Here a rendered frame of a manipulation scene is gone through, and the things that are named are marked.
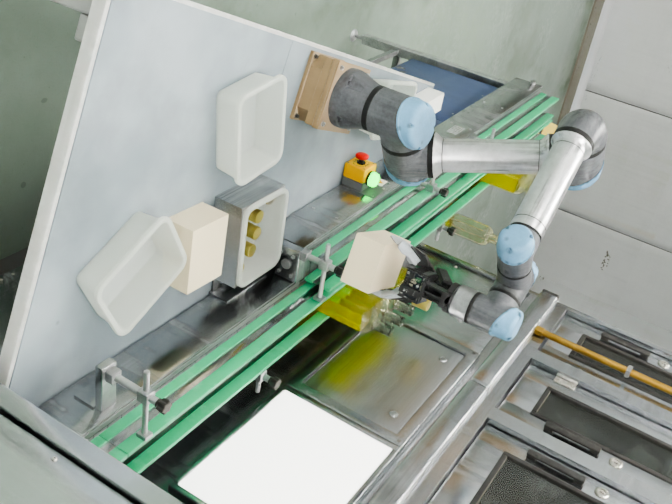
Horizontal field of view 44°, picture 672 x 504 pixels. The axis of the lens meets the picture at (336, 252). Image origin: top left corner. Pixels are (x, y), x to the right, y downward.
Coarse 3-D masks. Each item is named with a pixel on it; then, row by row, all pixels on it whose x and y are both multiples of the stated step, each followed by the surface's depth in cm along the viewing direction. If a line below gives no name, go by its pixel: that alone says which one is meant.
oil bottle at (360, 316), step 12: (336, 300) 219; (348, 300) 219; (324, 312) 221; (336, 312) 219; (348, 312) 217; (360, 312) 216; (372, 312) 217; (348, 324) 218; (360, 324) 216; (372, 324) 216
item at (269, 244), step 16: (288, 192) 203; (256, 208) 192; (272, 208) 206; (256, 224) 210; (272, 224) 208; (240, 240) 193; (256, 240) 212; (272, 240) 210; (240, 256) 195; (256, 256) 212; (272, 256) 212; (240, 272) 198; (256, 272) 206
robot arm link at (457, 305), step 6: (462, 288) 186; (468, 288) 186; (456, 294) 185; (462, 294) 185; (468, 294) 185; (474, 294) 185; (450, 300) 186; (456, 300) 185; (462, 300) 184; (468, 300) 184; (450, 306) 185; (456, 306) 185; (462, 306) 184; (450, 312) 186; (456, 312) 185; (462, 312) 184; (462, 318) 185
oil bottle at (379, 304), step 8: (344, 288) 224; (352, 288) 225; (352, 296) 222; (360, 296) 222; (368, 296) 222; (376, 296) 223; (368, 304) 220; (376, 304) 220; (384, 304) 221; (384, 312) 220
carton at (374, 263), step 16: (368, 240) 191; (384, 240) 194; (352, 256) 193; (368, 256) 191; (384, 256) 192; (400, 256) 201; (352, 272) 193; (368, 272) 191; (384, 272) 196; (368, 288) 192; (384, 288) 200
